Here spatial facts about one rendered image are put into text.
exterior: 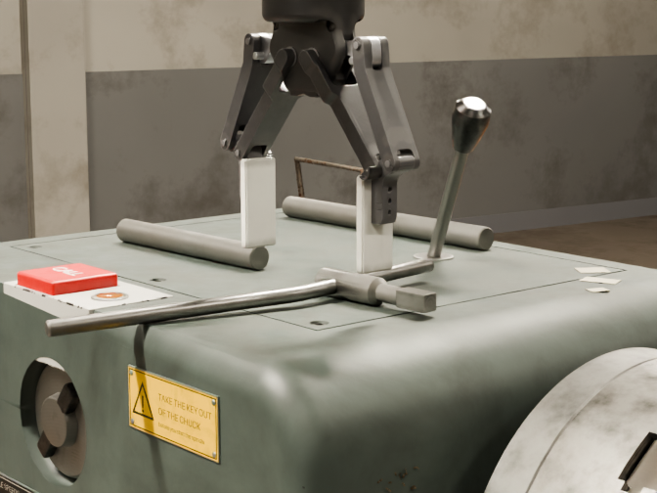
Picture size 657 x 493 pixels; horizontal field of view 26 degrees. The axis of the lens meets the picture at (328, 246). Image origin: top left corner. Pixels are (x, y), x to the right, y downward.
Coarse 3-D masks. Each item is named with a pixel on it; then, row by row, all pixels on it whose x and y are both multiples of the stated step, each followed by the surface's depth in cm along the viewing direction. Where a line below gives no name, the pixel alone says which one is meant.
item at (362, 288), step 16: (320, 272) 111; (336, 272) 110; (352, 272) 109; (336, 288) 109; (352, 288) 108; (368, 288) 107; (384, 288) 106; (400, 288) 105; (400, 304) 105; (416, 304) 104; (432, 304) 104
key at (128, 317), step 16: (384, 272) 113; (400, 272) 114; (416, 272) 115; (288, 288) 107; (304, 288) 107; (320, 288) 108; (160, 304) 102; (176, 304) 102; (192, 304) 103; (208, 304) 103; (224, 304) 104; (240, 304) 104; (256, 304) 105; (272, 304) 106; (48, 320) 98; (64, 320) 99; (80, 320) 99; (96, 320) 99; (112, 320) 100; (128, 320) 100; (144, 320) 101; (160, 320) 102
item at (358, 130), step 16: (304, 64) 102; (320, 64) 102; (320, 80) 102; (352, 80) 103; (320, 96) 102; (336, 96) 101; (352, 96) 102; (336, 112) 101; (352, 112) 101; (352, 128) 100; (368, 128) 101; (352, 144) 101; (368, 144) 100; (368, 160) 99; (368, 176) 99
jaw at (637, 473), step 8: (656, 440) 90; (656, 448) 89; (648, 456) 89; (656, 456) 89; (640, 464) 89; (648, 464) 89; (656, 464) 88; (640, 472) 88; (648, 472) 88; (656, 472) 88; (632, 480) 88; (640, 480) 88; (648, 480) 88; (656, 480) 87; (632, 488) 88; (640, 488) 88; (648, 488) 87; (656, 488) 87
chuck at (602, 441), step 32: (608, 384) 96; (640, 384) 95; (576, 416) 94; (608, 416) 92; (640, 416) 91; (576, 448) 92; (608, 448) 90; (640, 448) 89; (544, 480) 91; (576, 480) 90; (608, 480) 88
